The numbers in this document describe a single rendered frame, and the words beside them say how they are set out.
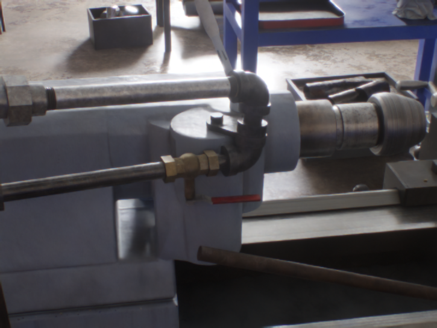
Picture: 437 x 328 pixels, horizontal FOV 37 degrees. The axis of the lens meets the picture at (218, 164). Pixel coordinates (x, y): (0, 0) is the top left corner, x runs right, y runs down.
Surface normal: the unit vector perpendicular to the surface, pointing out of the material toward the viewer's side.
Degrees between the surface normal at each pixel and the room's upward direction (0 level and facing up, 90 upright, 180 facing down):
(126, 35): 90
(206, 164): 68
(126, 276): 62
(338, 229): 0
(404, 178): 0
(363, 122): 53
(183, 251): 88
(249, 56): 90
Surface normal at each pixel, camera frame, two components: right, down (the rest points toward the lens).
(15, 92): 0.44, -0.15
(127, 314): 0.15, 0.46
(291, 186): 0.00, -0.88
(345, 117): 0.09, -0.42
